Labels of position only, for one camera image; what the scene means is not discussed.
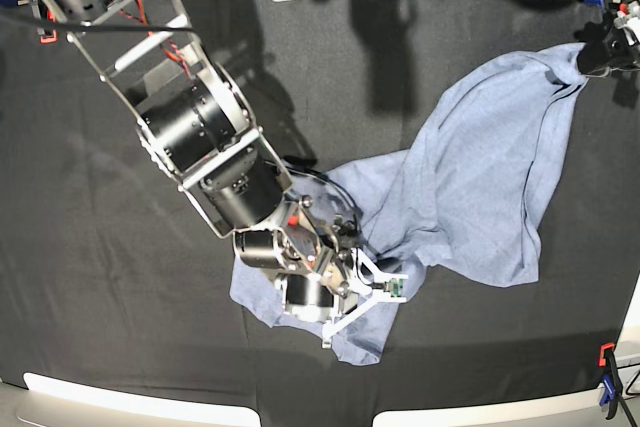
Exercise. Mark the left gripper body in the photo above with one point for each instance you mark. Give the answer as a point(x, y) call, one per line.
point(607, 48)

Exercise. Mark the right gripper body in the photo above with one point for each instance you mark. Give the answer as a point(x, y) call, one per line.
point(305, 258)

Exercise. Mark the light blue t-shirt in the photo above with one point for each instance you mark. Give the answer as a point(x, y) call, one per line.
point(470, 192)

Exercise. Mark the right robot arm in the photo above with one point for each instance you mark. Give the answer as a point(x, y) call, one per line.
point(199, 129)

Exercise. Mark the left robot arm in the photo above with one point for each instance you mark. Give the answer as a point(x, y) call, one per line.
point(628, 13)

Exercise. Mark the black table cloth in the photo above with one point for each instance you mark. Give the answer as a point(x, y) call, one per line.
point(110, 278)

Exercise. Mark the clamp bottom right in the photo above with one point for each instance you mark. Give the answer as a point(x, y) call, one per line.
point(611, 382)

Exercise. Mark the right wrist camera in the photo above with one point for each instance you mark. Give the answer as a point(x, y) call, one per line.
point(395, 287)

